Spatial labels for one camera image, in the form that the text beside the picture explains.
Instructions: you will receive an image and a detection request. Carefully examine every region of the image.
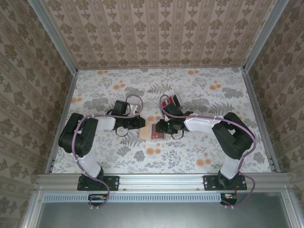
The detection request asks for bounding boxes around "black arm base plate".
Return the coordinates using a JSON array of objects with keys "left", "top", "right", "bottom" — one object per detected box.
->
[
  {"left": 203, "top": 175, "right": 247, "bottom": 191},
  {"left": 77, "top": 175, "right": 119, "bottom": 191}
]

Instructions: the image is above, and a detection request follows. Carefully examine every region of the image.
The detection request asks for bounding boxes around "thin black cable loop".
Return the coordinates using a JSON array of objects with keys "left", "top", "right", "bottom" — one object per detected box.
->
[
  {"left": 171, "top": 130, "right": 185, "bottom": 140},
  {"left": 115, "top": 127, "right": 131, "bottom": 138}
]

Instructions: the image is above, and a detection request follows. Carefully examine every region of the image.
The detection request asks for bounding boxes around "black controller board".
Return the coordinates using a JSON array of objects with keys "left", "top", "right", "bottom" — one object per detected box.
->
[
  {"left": 88, "top": 193, "right": 108, "bottom": 207},
  {"left": 219, "top": 192, "right": 238, "bottom": 206}
]

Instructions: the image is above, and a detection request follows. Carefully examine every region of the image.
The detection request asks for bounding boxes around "aluminium frame bar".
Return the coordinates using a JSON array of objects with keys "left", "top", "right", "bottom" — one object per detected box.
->
[
  {"left": 21, "top": 190, "right": 45, "bottom": 228},
  {"left": 282, "top": 190, "right": 304, "bottom": 228}
]

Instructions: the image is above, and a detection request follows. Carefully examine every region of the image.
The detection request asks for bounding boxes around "aluminium corner post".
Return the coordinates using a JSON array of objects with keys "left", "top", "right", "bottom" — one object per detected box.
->
[
  {"left": 243, "top": 0, "right": 289, "bottom": 72},
  {"left": 27, "top": 0, "right": 79, "bottom": 74}
]

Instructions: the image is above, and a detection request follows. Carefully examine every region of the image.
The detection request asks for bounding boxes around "aluminium front frame rail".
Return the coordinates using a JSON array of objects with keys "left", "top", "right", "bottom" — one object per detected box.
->
[{"left": 34, "top": 172, "right": 295, "bottom": 193}]

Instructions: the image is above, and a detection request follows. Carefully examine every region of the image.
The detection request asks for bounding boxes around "white slotted cable duct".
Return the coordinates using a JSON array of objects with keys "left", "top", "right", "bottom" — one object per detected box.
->
[{"left": 44, "top": 192, "right": 238, "bottom": 202}]

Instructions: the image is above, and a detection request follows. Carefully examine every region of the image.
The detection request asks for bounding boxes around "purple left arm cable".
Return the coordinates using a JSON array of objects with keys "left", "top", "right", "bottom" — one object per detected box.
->
[{"left": 71, "top": 94, "right": 144, "bottom": 211}]

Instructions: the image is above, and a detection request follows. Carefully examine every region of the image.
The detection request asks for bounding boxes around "grey metal sheet panel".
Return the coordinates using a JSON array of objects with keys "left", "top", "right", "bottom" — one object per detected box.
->
[{"left": 38, "top": 201, "right": 292, "bottom": 228}]

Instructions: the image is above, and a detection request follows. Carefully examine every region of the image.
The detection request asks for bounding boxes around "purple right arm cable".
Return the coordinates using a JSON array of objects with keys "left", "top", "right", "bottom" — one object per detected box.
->
[{"left": 158, "top": 94, "right": 258, "bottom": 209}]

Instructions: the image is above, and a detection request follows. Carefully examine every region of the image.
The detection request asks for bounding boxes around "aluminium side rail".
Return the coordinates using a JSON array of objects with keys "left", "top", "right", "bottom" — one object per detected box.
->
[
  {"left": 242, "top": 68, "right": 281, "bottom": 173},
  {"left": 45, "top": 71, "right": 79, "bottom": 174}
]

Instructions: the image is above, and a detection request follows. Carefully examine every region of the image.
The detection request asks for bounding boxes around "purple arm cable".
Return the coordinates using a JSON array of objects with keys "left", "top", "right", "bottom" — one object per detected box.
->
[
  {"left": 158, "top": 94, "right": 258, "bottom": 209},
  {"left": 71, "top": 94, "right": 144, "bottom": 211}
]

